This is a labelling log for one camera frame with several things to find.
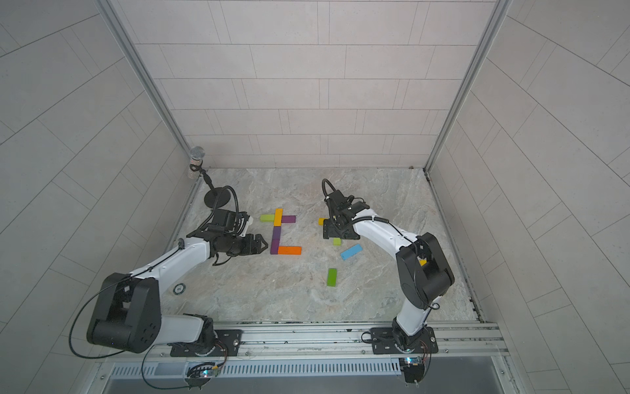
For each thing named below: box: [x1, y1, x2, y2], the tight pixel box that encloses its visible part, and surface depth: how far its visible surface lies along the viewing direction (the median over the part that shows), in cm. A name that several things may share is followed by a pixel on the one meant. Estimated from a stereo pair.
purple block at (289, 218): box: [282, 215, 297, 224], surface depth 102 cm
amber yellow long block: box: [273, 208, 284, 227], surface depth 101 cm
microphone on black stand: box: [187, 146, 232, 209], surface depth 95 cm
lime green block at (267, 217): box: [259, 214, 275, 223], surface depth 101 cm
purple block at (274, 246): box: [269, 238, 280, 255], surface depth 91 cm
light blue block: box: [340, 243, 363, 261], surface depth 92 cm
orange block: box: [278, 246, 302, 256], surface depth 92 cm
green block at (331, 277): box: [326, 268, 338, 288], surface depth 86 cm
